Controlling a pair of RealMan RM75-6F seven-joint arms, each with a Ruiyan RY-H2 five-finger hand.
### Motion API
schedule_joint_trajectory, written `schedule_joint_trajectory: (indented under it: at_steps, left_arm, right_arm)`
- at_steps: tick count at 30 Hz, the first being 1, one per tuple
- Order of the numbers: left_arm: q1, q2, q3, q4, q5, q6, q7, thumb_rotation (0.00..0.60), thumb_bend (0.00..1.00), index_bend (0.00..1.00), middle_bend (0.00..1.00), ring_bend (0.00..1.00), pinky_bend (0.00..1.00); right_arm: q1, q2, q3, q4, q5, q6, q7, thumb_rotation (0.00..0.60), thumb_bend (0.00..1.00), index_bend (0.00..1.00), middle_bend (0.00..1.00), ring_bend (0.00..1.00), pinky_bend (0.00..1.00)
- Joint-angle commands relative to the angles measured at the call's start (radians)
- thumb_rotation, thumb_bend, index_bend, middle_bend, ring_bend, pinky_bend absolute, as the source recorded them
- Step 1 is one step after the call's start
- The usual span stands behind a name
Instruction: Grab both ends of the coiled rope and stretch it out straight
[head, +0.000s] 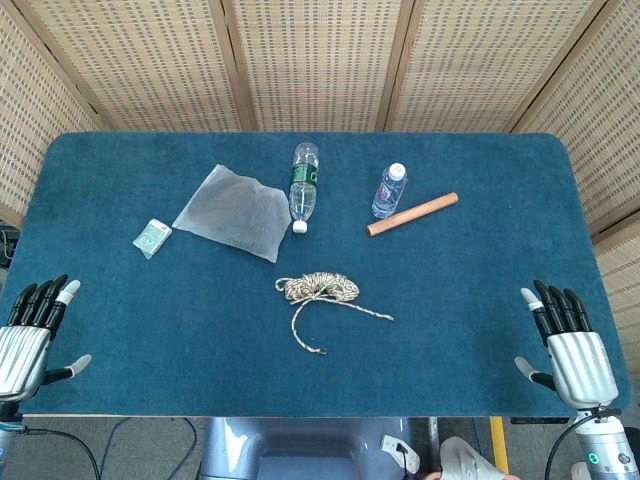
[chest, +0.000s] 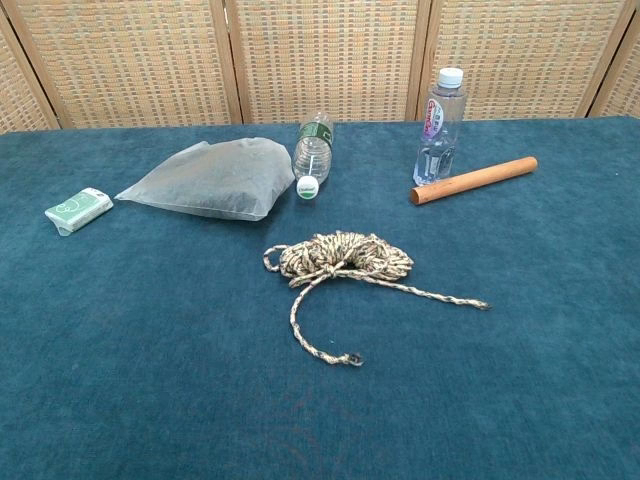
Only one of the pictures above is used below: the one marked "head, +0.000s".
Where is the blue felt table mat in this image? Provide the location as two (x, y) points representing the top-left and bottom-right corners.
(0, 131), (633, 419)

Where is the beige braided rope bundle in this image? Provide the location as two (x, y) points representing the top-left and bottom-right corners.
(274, 271), (395, 356)

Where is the brown wooden rod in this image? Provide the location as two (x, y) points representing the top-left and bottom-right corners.
(366, 191), (460, 239)

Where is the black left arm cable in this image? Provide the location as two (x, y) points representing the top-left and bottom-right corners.
(19, 425), (103, 480)

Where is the small green card box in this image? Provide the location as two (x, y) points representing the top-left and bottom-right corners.
(132, 218), (173, 260)

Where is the yellow floor strip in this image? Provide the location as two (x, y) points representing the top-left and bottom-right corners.
(489, 417), (510, 475)

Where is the translucent plastic bag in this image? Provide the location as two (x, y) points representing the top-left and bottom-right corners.
(171, 163), (293, 264)

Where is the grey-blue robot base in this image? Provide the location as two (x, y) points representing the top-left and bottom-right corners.
(198, 417), (422, 480)

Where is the light grey shoe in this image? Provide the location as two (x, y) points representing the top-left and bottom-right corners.
(439, 435), (507, 480)

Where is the clear bottle green label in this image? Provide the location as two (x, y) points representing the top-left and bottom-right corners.
(288, 141), (321, 236)

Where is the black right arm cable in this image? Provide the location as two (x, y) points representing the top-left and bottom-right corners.
(543, 413), (599, 480)

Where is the dark device with cables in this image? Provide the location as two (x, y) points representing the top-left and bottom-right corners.
(0, 227), (20, 269)

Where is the white bracket with plug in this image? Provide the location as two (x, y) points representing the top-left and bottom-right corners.
(381, 433), (421, 475)

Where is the small clear water bottle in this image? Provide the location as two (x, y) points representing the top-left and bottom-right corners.
(370, 162), (409, 220)

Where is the blue floor cable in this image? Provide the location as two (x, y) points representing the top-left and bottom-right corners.
(98, 417), (132, 479)
(180, 417), (199, 469)

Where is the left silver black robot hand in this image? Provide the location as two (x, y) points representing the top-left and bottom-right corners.
(0, 273), (93, 404)

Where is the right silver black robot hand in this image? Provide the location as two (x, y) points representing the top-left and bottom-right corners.
(514, 279), (621, 414)

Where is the woven bamboo screen panel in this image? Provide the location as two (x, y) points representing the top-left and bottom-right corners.
(12, 0), (257, 134)
(509, 0), (640, 237)
(222, 0), (416, 134)
(0, 0), (104, 229)
(374, 0), (621, 134)
(592, 224), (640, 357)

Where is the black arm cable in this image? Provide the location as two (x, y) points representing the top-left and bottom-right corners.
(19, 425), (103, 480)
(543, 413), (599, 480)

